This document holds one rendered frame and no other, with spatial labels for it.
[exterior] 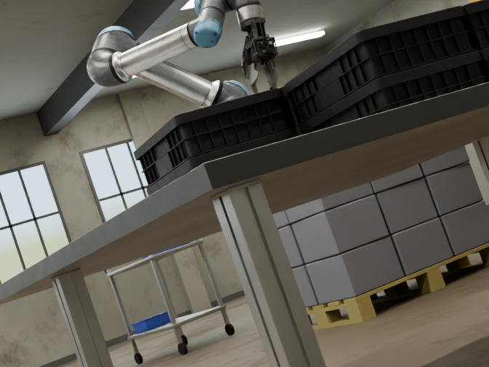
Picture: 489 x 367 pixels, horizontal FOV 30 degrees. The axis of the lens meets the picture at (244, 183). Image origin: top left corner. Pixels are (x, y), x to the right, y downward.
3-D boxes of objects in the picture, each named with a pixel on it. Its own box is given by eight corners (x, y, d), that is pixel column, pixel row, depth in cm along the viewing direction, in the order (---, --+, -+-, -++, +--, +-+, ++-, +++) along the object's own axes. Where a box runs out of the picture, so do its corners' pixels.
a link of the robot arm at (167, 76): (237, 140, 298) (82, 70, 285) (242, 111, 309) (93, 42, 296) (254, 116, 290) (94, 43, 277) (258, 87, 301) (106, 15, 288)
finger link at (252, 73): (253, 89, 258) (253, 58, 260) (245, 95, 263) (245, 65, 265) (263, 90, 259) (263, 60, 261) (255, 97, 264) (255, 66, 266)
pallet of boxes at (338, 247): (427, 277, 625) (370, 121, 634) (509, 259, 555) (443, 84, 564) (291, 333, 568) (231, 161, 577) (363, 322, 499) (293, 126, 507)
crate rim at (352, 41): (284, 95, 232) (281, 86, 232) (379, 69, 244) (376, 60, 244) (362, 41, 195) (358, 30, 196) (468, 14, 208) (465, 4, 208)
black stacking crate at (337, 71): (297, 130, 231) (282, 88, 232) (391, 103, 243) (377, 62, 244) (378, 82, 195) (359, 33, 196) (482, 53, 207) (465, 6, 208)
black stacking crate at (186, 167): (158, 231, 254) (144, 191, 254) (251, 201, 266) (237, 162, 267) (207, 204, 217) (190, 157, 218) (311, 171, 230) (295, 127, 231)
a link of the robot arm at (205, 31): (71, 80, 274) (206, 18, 253) (80, 58, 282) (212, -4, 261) (94, 107, 281) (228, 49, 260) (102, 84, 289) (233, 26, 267)
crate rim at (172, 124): (134, 162, 255) (131, 154, 255) (228, 135, 268) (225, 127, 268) (178, 124, 219) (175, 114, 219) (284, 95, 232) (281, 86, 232)
